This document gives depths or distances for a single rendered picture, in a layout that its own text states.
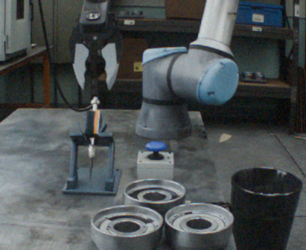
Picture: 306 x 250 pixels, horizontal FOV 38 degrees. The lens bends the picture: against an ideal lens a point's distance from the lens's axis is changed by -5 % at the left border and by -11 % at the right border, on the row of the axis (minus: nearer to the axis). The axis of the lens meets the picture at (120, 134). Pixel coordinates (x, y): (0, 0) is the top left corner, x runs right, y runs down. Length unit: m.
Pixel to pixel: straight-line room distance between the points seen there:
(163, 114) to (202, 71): 0.18
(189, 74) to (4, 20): 1.93
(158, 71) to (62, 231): 0.57
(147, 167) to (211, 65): 0.32
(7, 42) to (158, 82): 1.82
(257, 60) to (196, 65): 3.71
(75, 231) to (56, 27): 3.91
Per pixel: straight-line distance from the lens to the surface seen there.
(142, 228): 0.69
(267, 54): 4.83
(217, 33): 1.14
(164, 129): 1.21
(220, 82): 1.11
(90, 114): 0.91
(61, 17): 4.55
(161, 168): 0.91
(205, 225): 0.73
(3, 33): 2.91
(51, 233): 0.74
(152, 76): 1.20
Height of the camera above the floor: 1.15
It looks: 16 degrees down
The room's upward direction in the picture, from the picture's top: straight up
